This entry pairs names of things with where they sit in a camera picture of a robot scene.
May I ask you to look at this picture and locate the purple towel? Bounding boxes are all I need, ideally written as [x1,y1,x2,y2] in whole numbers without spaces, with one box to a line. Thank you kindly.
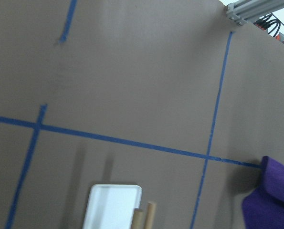
[242,156,284,229]

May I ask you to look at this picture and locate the right wooden rack dowel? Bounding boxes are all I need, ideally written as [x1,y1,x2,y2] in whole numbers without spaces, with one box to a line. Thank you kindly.
[144,201,157,229]

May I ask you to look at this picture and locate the wooden rack dowel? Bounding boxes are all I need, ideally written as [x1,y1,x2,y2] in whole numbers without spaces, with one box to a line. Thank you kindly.
[144,201,157,229]
[131,208,144,229]

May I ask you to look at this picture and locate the white rack base tray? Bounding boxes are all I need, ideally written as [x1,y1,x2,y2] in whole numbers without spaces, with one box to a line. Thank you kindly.
[82,184,142,229]

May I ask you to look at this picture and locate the left wooden rack dowel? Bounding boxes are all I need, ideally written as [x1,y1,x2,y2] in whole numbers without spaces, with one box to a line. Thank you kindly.
[131,208,144,229]

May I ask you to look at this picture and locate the long blue tape line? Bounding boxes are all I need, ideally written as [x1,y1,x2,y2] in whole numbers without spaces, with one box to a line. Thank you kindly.
[0,116,261,168]

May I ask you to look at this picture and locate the aluminium frame bracket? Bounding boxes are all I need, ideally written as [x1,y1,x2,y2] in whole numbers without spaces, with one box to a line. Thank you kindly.
[226,0,284,26]

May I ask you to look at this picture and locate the black cables at table edge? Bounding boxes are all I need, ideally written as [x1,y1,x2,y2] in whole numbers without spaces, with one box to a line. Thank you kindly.
[254,13,284,51]

